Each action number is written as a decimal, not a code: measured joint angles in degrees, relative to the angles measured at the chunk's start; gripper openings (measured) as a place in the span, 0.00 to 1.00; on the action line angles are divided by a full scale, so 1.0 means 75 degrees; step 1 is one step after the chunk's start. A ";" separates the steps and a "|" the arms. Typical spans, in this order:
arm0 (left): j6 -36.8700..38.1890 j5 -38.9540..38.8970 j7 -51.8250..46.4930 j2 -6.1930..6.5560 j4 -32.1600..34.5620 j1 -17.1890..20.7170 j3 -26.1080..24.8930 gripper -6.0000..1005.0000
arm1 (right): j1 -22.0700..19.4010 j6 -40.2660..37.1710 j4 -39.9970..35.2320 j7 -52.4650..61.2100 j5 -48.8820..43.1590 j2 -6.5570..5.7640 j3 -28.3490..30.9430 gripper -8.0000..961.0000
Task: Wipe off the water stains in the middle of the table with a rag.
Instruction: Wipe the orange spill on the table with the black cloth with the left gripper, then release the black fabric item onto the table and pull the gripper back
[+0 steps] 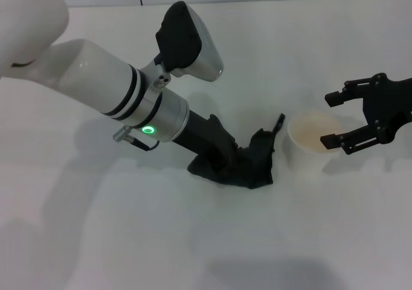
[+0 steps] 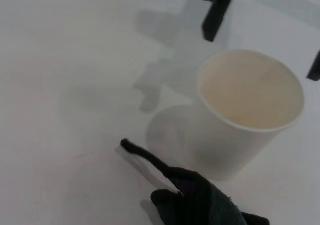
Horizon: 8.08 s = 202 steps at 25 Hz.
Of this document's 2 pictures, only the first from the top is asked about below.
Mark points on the white paper cup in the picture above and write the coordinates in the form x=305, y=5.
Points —
x=304, y=161

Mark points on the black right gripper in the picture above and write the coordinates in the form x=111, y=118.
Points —
x=389, y=106

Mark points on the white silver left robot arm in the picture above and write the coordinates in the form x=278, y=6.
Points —
x=96, y=80

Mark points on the dark blue rag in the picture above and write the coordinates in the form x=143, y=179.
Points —
x=257, y=161

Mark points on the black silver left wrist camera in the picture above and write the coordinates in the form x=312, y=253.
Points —
x=190, y=45

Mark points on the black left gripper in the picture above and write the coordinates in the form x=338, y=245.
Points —
x=209, y=135

